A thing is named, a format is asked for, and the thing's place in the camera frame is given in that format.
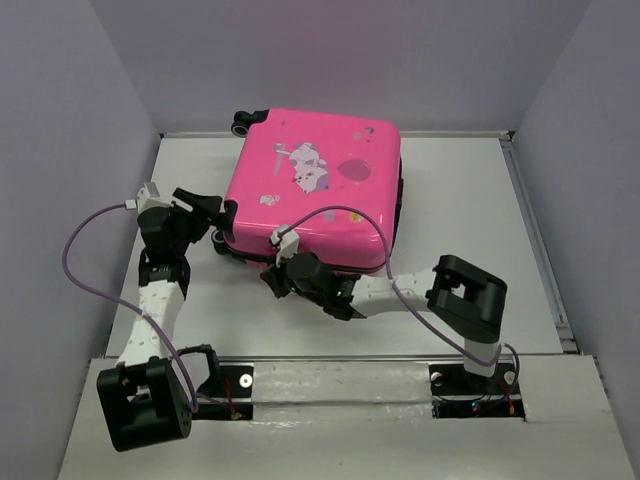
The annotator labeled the pink hard-shell suitcase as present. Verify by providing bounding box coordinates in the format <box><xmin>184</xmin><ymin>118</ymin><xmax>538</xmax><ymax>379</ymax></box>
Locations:
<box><xmin>213</xmin><ymin>108</ymin><xmax>403</xmax><ymax>273</ymax></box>

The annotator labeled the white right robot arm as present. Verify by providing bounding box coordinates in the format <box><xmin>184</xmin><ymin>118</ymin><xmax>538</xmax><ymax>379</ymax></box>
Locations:
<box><xmin>260</xmin><ymin>253</ymin><xmax>508</xmax><ymax>392</ymax></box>

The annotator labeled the silver table rail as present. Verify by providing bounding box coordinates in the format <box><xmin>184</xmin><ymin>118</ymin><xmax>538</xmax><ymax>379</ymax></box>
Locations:
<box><xmin>219</xmin><ymin>352</ymin><xmax>588</xmax><ymax>363</ymax></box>

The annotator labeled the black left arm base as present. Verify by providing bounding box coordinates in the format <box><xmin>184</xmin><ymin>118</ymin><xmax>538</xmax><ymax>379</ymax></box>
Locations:
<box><xmin>193</xmin><ymin>363</ymin><xmax>254</xmax><ymax>421</ymax></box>

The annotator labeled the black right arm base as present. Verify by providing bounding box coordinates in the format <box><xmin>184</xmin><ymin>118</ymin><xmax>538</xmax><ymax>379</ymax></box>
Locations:
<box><xmin>429</xmin><ymin>362</ymin><xmax>526</xmax><ymax>419</ymax></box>

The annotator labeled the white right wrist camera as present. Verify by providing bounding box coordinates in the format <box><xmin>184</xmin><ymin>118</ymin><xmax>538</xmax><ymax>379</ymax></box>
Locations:
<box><xmin>269</xmin><ymin>224</ymin><xmax>300</xmax><ymax>266</ymax></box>

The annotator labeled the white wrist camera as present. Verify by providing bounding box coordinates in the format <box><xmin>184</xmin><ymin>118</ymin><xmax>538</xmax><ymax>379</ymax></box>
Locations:
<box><xmin>269</xmin><ymin>224</ymin><xmax>300</xmax><ymax>266</ymax></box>
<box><xmin>124</xmin><ymin>181</ymin><xmax>171</xmax><ymax>216</ymax></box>

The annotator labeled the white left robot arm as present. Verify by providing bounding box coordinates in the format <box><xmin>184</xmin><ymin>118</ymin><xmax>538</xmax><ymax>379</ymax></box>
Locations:
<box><xmin>97</xmin><ymin>183</ymin><xmax>231</xmax><ymax>452</ymax></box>

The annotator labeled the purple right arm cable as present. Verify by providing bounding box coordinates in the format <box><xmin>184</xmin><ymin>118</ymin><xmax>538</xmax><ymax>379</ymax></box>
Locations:
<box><xmin>287</xmin><ymin>205</ymin><xmax>521</xmax><ymax>371</ymax></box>

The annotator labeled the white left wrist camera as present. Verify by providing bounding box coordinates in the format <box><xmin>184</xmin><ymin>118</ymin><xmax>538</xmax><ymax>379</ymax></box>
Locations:
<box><xmin>124</xmin><ymin>181</ymin><xmax>171</xmax><ymax>216</ymax></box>

